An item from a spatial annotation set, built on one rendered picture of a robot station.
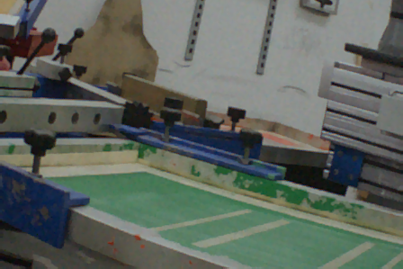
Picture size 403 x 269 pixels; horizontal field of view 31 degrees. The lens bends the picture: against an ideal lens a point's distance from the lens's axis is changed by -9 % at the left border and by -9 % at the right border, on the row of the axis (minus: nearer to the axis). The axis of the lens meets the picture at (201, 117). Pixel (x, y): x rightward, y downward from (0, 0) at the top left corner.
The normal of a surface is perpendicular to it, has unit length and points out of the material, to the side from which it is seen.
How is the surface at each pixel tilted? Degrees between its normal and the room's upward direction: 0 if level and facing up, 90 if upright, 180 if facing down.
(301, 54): 90
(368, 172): 90
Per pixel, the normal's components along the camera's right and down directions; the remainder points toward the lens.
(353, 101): -0.72, -0.08
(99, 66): 0.77, 0.18
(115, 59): 0.08, 0.11
